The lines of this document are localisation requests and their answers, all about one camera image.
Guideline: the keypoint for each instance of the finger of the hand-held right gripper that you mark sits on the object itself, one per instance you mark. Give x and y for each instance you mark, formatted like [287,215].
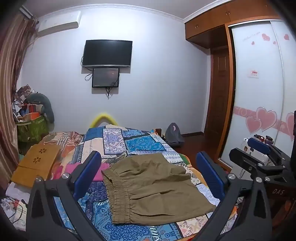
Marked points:
[259,146]
[245,160]

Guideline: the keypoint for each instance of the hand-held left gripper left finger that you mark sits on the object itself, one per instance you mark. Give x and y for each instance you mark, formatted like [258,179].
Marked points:
[90,170]

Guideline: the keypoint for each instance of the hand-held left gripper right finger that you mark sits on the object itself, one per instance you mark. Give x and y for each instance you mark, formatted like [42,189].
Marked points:
[209,172]

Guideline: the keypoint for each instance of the olive green pants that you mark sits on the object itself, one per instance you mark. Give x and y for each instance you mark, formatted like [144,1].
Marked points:
[150,190]

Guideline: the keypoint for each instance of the pink cloth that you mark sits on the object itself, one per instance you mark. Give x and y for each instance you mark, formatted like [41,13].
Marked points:
[103,172]

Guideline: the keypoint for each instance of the striped bedding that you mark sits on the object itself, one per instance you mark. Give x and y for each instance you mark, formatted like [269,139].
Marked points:
[64,139]

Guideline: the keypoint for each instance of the grey backpack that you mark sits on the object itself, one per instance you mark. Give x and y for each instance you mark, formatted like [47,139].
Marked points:
[173,135]

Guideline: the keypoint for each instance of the blue patchwork blanket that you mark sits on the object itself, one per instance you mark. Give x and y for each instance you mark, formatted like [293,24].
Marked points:
[138,143]

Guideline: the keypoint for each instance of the wooden lap table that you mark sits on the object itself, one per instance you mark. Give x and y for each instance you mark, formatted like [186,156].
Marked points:
[34,166]

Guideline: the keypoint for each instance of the yellow hoop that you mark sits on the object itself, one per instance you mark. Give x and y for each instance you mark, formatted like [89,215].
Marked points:
[101,115]

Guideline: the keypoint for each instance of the brown wooden door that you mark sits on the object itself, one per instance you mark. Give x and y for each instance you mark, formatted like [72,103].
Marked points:
[217,92]

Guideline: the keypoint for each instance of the green fabric bag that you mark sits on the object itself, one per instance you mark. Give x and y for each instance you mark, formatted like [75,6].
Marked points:
[32,129]

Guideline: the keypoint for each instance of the red white door sticker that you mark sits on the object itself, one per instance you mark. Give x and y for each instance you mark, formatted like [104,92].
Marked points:
[253,74]

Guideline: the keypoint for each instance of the grey plush pillow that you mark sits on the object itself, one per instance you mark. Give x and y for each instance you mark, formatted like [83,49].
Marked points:
[44,99]

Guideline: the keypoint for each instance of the striped brown curtain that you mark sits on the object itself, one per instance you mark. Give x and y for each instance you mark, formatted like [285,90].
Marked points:
[9,92]

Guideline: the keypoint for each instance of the wooden overhead cabinet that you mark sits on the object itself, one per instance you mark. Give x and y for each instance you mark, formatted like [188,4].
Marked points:
[208,25]

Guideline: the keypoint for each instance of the white air conditioner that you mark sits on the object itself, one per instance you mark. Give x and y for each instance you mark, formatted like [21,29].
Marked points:
[57,23]

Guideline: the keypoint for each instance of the dark wooden bed post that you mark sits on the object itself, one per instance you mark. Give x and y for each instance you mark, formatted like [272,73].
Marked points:
[158,131]

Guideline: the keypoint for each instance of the small black wall monitor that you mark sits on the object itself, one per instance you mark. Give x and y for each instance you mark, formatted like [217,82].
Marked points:
[105,77]

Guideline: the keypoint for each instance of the black wall television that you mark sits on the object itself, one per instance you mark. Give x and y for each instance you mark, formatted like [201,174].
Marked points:
[106,53]

